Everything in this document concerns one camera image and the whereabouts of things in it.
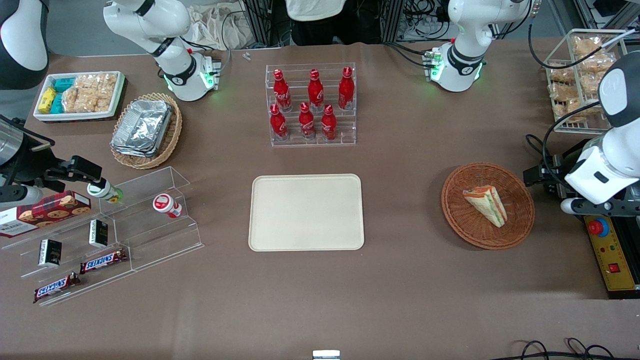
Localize plastic-wrapped triangle sandwich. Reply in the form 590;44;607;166
462;185;509;229

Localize round brown wicker basket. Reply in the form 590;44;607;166
441;162;536;251

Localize beige plastic serving tray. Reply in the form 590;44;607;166
248;173;365;252

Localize oval tan wicker basket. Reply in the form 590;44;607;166
110;92;183;170

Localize white rectangular snack tray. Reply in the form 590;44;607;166
33;71;126;123

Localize yellow emergency-stop control box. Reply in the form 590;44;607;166
583;214;640;300

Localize black clamp fixture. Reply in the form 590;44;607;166
523;162;557;189

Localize red cola bottle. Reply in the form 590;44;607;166
307;69;325;112
273;69;293;112
269;103;289;141
298;102;317;140
320;104;338;141
338;66;356;111

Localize clear acrylic bottle rack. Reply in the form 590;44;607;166
265;62;357;148

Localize person in white shirt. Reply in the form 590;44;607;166
284;0;360;23

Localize red-capped small white bottle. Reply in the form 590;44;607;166
152;193;184;219

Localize clear acrylic stepped shelf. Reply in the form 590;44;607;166
0;166;204;307

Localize stack of foil containers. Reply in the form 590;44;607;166
111;99;174;159

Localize green-capped small drink bottle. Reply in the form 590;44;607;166
87;179;124;204

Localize Snickers chocolate bar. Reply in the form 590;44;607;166
79;248;129;275
33;272;81;304

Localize small black box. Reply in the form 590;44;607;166
89;218;109;249
38;238;63;267

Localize clear bag of rice crackers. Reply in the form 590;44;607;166
62;73;119;114

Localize red tartan cookie box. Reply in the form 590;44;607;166
0;190;93;239

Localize yellow snack packet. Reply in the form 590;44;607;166
38;87;58;114

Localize grey metal bracket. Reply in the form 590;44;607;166
552;154;569;199

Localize black looped cable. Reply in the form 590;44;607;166
525;133;553;168

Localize white wire basket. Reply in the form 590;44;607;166
543;28;629;135

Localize black floor cables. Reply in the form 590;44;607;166
504;338;640;360

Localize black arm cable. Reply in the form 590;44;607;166
528;22;610;71

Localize black base cables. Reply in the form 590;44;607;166
384;41;437;69

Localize aluminium frame post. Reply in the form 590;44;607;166
381;0;407;43
241;0;282;48

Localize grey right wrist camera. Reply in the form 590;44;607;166
0;185;44;209

